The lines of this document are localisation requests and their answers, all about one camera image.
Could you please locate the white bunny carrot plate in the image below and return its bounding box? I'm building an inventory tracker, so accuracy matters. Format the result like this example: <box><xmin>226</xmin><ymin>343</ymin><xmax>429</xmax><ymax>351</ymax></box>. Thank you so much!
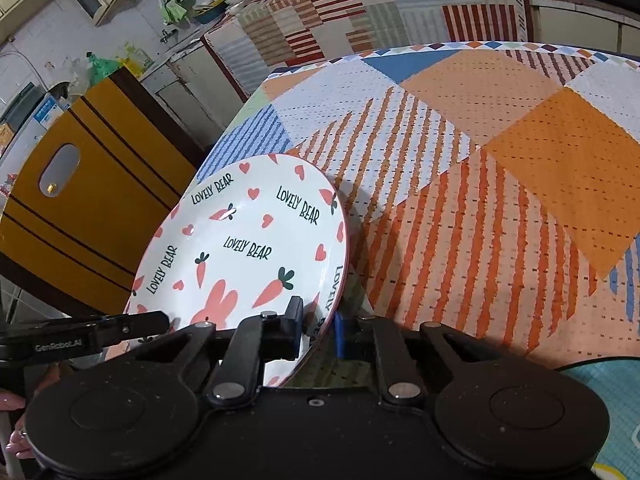
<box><xmin>126</xmin><ymin>154</ymin><xmax>348</xmax><ymax>387</ymax></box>

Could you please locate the teal fried egg plate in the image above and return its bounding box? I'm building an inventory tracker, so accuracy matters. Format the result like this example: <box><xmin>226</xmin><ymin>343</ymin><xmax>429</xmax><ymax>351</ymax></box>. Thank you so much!
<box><xmin>559</xmin><ymin>358</ymin><xmax>640</xmax><ymax>479</ymax></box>

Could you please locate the left hand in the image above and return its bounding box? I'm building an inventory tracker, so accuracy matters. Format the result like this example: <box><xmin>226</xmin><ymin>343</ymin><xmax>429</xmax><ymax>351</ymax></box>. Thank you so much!
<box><xmin>1</xmin><ymin>363</ymin><xmax>61</xmax><ymax>460</ymax></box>

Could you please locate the yellow wooden cabinet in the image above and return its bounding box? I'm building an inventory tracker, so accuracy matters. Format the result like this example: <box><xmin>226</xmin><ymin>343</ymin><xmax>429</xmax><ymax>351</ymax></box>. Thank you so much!
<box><xmin>1</xmin><ymin>68</ymin><xmax>205</xmax><ymax>318</ymax></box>

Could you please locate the colourful patchwork tablecloth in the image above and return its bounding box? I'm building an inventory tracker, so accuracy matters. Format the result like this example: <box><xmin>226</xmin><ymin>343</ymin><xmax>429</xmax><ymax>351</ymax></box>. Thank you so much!
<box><xmin>198</xmin><ymin>41</ymin><xmax>639</xmax><ymax>366</ymax></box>

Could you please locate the patchwork covered counter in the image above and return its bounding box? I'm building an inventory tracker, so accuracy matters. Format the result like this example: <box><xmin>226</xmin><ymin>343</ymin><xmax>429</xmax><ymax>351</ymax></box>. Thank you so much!
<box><xmin>204</xmin><ymin>0</ymin><xmax>528</xmax><ymax>96</ymax></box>

